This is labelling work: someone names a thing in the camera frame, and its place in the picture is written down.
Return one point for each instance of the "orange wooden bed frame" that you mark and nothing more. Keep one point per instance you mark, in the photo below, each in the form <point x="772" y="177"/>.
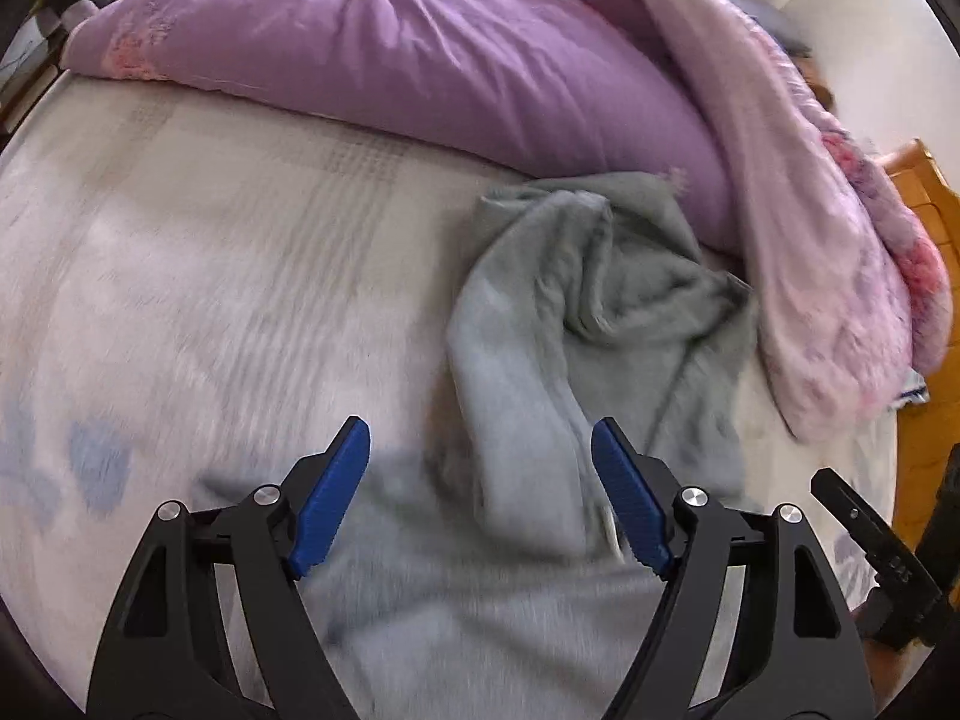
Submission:
<point x="926" y="187"/>

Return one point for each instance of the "pink floral quilt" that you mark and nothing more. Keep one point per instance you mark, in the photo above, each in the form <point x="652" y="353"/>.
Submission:
<point x="810" y="255"/>

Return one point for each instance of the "bed with pale patterned sheet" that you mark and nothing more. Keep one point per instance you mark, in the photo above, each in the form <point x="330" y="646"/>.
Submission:
<point x="187" y="277"/>

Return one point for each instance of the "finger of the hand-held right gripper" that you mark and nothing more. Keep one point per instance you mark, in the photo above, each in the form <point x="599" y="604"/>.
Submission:
<point x="870" y="532"/>

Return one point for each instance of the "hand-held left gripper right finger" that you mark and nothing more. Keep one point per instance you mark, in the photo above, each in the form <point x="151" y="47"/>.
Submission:
<point x="628" y="495"/>

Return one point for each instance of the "grey-blue cloth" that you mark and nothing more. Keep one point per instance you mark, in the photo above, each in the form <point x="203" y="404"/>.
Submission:
<point x="776" y="26"/>

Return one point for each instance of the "purple duvet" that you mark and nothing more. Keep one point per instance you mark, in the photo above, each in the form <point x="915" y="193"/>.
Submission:
<point x="420" y="52"/>

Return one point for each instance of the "grey knitted garment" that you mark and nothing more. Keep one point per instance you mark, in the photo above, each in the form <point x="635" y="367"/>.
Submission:
<point x="525" y="390"/>

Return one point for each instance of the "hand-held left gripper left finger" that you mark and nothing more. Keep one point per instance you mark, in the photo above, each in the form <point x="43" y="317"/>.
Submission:
<point x="330" y="499"/>

